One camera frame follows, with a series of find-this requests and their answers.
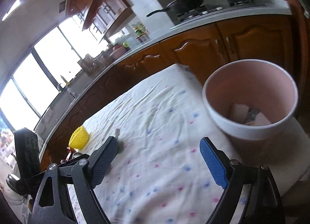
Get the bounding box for gas stove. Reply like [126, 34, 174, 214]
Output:
[177, 0, 256, 22]

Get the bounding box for sink faucet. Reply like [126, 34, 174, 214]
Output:
[57, 84, 63, 93]

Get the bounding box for condiment bottles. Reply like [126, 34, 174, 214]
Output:
[132, 22, 150, 43]

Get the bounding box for crushed red can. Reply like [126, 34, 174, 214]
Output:
[60, 146, 76, 164]

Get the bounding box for dish rack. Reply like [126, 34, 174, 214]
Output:
[77, 54, 101, 77]

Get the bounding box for brown lower cabinets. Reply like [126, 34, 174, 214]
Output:
[41, 14, 293, 168]

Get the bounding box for yellow foam fruit net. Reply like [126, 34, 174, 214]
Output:
[68, 125, 89, 149]

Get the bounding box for black wok with lid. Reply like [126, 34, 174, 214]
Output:
[147, 0, 204, 17]

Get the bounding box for green drink pouch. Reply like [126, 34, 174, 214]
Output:
[115, 128, 125, 153]

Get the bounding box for pink trash bin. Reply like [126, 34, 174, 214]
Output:
[202, 59, 298, 162]

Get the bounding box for white foam block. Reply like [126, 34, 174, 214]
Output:
[252, 112, 272, 126]
[228, 103, 250, 124]

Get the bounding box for brown cabinets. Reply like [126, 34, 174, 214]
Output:
[41, 14, 293, 168]
[66, 0, 133, 37]

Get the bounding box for brown upper cabinets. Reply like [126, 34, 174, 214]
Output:
[66, 0, 133, 37]

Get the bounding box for pink basin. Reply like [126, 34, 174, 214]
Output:
[109, 44, 127, 60]

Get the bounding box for white floral tablecloth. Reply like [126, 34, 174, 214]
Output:
[65, 64, 308, 224]

